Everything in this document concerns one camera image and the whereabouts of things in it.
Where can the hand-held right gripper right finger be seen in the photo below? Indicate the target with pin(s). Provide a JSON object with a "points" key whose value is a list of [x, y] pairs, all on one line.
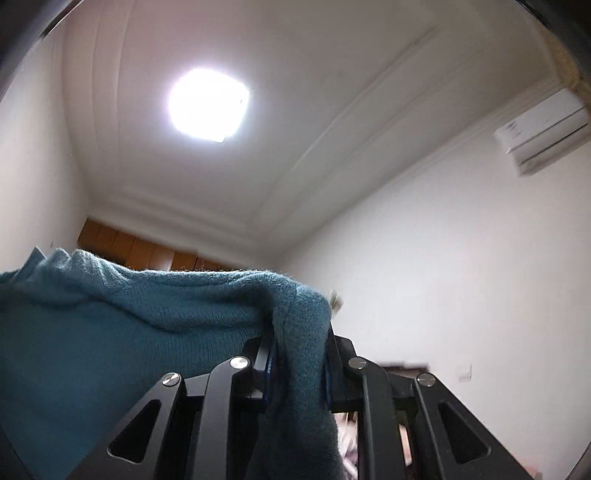
{"points": [[328, 383]]}

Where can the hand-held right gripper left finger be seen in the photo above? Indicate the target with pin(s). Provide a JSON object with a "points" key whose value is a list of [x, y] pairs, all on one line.
{"points": [[268, 374]]}

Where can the blue knit sweater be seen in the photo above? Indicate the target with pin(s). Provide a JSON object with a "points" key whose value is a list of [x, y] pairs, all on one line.
{"points": [[115, 332]]}

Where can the pink cloth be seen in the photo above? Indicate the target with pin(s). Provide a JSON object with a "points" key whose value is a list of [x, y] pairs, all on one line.
{"points": [[348, 443]]}

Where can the wooden wardrobe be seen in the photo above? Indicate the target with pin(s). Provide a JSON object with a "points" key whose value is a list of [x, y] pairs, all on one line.
{"points": [[129, 249]]}

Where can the square ceiling light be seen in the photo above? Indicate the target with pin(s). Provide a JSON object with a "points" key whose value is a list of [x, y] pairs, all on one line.
{"points": [[207, 106]]}

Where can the white air conditioner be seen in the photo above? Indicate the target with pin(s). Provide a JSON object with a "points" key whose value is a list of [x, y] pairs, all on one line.
{"points": [[540, 131]]}

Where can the white wall switch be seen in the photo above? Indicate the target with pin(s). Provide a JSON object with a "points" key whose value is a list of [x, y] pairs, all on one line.
{"points": [[465, 372]]}

